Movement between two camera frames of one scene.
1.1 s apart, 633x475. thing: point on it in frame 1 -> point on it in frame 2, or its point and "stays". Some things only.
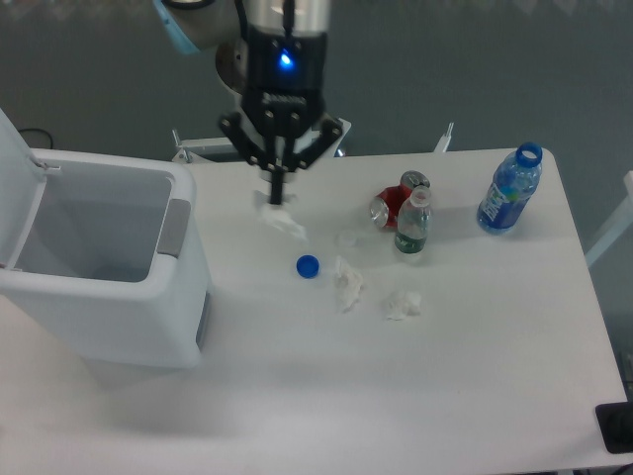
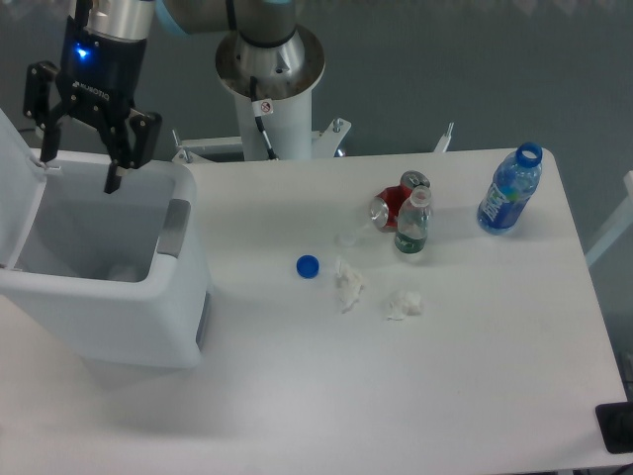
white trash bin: x=103 y=256 stays
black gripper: x=284 y=91 -> x=103 y=76
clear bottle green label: x=414 y=222 stays
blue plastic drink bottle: x=514 y=179 stays
